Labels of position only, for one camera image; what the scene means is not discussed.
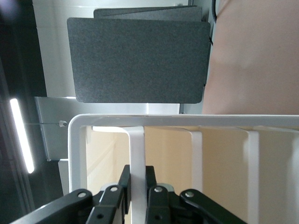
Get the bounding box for dark grey felt panel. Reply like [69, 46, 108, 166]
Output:
[66, 17, 212, 104]
[93, 5, 203, 23]

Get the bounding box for white drawer cabinet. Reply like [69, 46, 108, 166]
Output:
[67, 113, 299, 224]

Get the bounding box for long white ceiling light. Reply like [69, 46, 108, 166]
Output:
[9, 98, 35, 175]

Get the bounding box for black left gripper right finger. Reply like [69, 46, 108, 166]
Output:
[144, 165, 248, 224]

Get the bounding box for cream drawer with white lip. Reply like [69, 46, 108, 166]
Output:
[253, 126, 299, 224]

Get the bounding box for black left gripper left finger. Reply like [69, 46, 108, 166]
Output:
[14, 164, 131, 224]

